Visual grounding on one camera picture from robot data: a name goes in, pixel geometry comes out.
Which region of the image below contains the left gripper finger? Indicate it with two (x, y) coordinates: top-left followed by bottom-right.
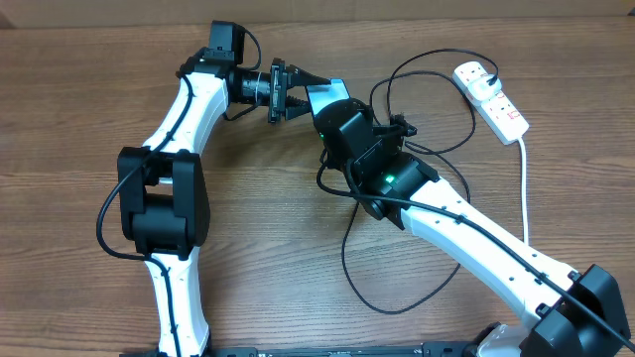
(287, 65), (331, 88)
(284, 96), (311, 120)

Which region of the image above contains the blue Galaxy smartphone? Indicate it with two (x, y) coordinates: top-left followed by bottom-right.
(306, 78), (349, 116)

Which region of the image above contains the black USB charging cable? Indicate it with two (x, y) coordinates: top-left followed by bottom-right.
(340, 48), (500, 316)

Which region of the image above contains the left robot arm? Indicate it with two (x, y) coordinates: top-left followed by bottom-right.
(115, 21), (330, 356)

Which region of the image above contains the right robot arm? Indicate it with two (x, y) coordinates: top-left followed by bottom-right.
(313, 98), (634, 356)

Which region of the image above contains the white charger plug adapter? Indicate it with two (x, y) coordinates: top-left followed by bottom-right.
(467, 75), (502, 102)

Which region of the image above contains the white power strip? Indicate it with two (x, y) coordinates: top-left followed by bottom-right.
(452, 61), (530, 145)

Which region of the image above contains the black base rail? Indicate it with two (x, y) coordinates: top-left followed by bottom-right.
(118, 340), (497, 357)

